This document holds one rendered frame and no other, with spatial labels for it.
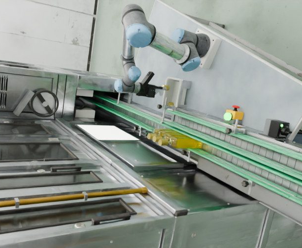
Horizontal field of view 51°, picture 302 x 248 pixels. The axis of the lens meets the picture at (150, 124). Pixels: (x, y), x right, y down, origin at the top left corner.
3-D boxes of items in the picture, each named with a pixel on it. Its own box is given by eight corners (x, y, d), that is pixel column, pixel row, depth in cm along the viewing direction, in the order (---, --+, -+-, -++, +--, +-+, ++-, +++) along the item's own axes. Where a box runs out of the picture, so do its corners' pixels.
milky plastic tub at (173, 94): (170, 108, 233) (160, 107, 229) (176, 77, 229) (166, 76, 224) (185, 113, 219) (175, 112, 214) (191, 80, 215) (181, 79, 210)
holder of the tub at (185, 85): (170, 115, 234) (161, 114, 230) (176, 77, 229) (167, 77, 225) (184, 120, 221) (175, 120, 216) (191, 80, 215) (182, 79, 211)
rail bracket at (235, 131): (242, 133, 163) (223, 132, 155) (245, 118, 161) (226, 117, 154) (248, 135, 159) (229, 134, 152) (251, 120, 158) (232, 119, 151)
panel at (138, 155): (114, 128, 257) (74, 127, 238) (115, 125, 257) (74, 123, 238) (183, 168, 184) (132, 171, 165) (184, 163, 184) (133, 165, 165)
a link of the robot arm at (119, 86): (120, 86, 188) (115, 94, 194) (136, 87, 194) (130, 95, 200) (118, 75, 191) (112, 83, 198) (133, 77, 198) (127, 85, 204)
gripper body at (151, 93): (149, 96, 212) (133, 94, 206) (151, 83, 211) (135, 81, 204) (155, 98, 206) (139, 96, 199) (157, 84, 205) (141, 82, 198)
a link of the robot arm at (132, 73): (127, 59, 186) (119, 71, 194) (131, 75, 181) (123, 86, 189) (139, 61, 190) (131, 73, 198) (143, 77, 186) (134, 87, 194)
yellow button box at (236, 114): (232, 121, 184) (223, 121, 180) (235, 108, 183) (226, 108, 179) (242, 124, 179) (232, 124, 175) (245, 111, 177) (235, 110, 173)
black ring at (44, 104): (55, 116, 255) (27, 115, 243) (58, 90, 251) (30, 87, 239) (57, 118, 251) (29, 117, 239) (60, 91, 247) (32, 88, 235)
